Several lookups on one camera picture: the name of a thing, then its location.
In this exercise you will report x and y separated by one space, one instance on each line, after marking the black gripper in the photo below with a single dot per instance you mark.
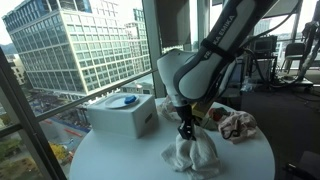
185 115

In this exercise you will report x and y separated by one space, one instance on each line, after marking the white towel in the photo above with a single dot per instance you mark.
193 155

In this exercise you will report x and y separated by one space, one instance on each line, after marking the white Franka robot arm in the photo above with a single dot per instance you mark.
200 76

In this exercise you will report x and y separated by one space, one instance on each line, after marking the pink crumpled cloth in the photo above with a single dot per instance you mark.
240 125

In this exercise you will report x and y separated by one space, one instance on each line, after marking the white rectangular box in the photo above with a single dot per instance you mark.
123 121

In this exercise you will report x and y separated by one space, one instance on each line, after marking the blue small object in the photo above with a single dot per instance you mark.
130 99

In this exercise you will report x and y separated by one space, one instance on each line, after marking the white round plate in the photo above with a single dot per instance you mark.
115 101

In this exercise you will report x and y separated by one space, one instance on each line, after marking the grey window handrail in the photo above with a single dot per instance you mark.
100 91

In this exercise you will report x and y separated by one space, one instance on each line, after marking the white equipment cabinet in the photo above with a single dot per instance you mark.
261 68

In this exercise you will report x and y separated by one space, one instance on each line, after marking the dark roller blind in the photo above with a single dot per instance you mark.
173 21

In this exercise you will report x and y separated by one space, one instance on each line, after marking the small monitor screen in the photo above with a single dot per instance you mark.
265 45

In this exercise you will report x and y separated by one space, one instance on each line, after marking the black equipment rack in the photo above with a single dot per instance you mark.
266 31

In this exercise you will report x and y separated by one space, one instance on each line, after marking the black office chair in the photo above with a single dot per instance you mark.
294 51

